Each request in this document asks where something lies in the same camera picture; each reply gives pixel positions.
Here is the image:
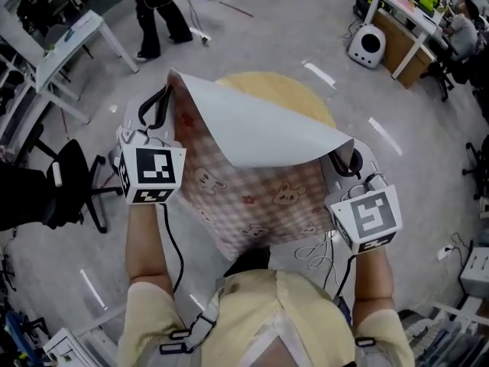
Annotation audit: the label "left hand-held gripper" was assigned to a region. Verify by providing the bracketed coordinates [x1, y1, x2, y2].
[108, 83, 187, 206]

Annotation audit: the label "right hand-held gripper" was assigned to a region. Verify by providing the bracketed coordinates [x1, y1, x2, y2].
[322, 146, 403, 255]

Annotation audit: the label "pink checked bear-print tablecloth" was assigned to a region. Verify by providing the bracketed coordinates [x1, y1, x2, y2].
[167, 68, 356, 262]

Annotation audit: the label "person's right forearm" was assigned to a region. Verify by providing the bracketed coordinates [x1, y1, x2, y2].
[351, 248, 397, 313]

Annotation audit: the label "person's left forearm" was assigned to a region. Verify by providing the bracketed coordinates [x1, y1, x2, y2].
[125, 203, 176, 288]

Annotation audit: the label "round yellow wooden table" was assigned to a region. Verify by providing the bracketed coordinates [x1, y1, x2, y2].
[213, 70, 338, 130]

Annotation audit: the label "black office chair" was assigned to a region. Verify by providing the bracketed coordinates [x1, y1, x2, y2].
[461, 134, 489, 202]
[0, 124, 124, 235]
[419, 28, 489, 102]

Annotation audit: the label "white pet carrier backpack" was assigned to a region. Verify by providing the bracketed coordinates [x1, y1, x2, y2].
[346, 24, 387, 70]

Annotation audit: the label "person's black shoe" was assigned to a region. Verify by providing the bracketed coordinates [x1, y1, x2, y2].
[224, 245, 271, 275]

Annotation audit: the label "brown cardboard box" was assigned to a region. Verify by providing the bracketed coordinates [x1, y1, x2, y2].
[372, 8, 437, 90]

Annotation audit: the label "white box unit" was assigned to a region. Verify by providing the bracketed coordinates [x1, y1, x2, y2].
[459, 246, 489, 298]

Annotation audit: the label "person's light short-sleeved shirt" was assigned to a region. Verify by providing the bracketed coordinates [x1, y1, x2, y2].
[117, 268, 416, 367]

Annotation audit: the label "clear plastic storage bin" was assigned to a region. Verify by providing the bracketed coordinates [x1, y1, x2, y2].
[397, 306, 489, 367]

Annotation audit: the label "white storage unit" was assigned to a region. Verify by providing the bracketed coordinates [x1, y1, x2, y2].
[41, 326, 91, 367]

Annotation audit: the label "white floor cables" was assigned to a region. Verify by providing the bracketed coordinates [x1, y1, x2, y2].
[293, 229, 339, 271]

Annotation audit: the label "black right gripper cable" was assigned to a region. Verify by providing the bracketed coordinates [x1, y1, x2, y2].
[335, 254, 358, 302]

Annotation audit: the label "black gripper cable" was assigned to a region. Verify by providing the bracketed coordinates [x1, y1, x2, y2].
[157, 203, 185, 295]
[335, 254, 358, 302]

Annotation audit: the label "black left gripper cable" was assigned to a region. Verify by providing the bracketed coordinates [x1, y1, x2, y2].
[157, 203, 185, 295]

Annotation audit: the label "grey chest harness straps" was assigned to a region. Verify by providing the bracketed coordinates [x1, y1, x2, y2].
[158, 277, 383, 356]

